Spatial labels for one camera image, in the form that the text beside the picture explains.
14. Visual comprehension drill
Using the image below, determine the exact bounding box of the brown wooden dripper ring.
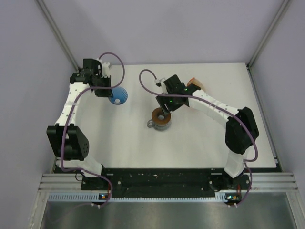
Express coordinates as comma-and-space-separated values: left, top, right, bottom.
152, 107, 172, 126

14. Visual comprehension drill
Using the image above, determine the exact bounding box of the blue glass dripper cone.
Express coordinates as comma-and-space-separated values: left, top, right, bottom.
108, 86, 128, 105

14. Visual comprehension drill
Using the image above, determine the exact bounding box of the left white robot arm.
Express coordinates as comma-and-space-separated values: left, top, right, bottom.
46, 59, 113, 189

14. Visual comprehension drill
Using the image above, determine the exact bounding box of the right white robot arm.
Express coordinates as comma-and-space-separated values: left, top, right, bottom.
154, 75, 259, 189

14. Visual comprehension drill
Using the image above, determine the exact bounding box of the orange coffee filter box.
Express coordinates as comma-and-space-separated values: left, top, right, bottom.
187, 77, 206, 91

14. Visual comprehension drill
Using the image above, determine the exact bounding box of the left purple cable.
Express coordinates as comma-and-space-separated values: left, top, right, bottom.
61, 52, 126, 208

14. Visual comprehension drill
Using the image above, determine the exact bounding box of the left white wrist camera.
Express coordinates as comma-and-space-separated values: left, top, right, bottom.
97, 59, 111, 78

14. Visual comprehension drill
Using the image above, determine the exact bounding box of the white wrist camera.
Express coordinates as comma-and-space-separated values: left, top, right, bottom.
97, 59, 111, 78
154, 78, 167, 94

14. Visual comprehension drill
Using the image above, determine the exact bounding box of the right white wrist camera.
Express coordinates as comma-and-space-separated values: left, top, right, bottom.
154, 78, 167, 94

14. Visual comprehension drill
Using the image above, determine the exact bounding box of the grey slotted cable duct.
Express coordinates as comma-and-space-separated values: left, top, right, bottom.
48, 192, 241, 203

